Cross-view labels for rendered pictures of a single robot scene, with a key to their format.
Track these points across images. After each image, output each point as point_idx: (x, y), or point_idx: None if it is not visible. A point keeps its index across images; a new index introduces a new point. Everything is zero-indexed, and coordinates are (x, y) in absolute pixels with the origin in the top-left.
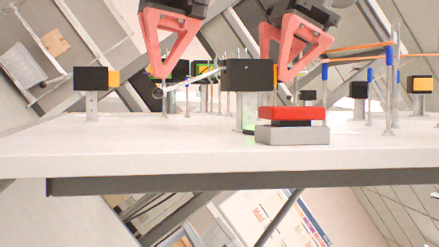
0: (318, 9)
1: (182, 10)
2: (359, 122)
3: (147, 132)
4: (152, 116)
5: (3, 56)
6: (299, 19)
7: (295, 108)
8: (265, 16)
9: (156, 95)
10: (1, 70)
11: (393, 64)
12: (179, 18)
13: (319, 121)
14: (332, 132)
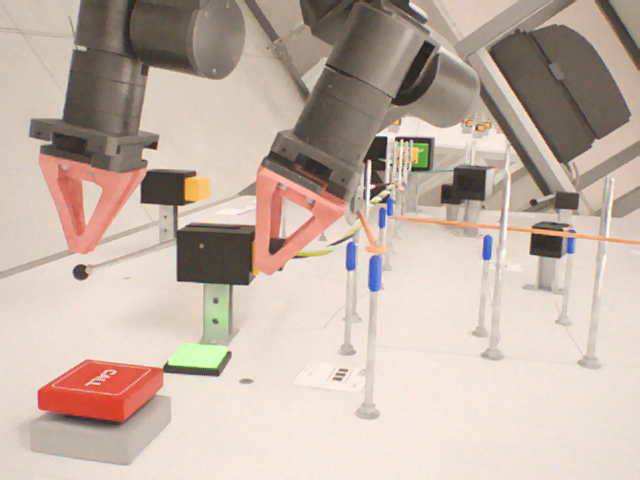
0: (311, 158)
1: (89, 158)
2: (524, 302)
3: (86, 320)
4: (300, 224)
5: (306, 76)
6: (274, 176)
7: (71, 396)
8: (542, 60)
9: (74, 277)
10: (305, 92)
11: (499, 245)
12: (86, 169)
13: (467, 288)
14: (327, 370)
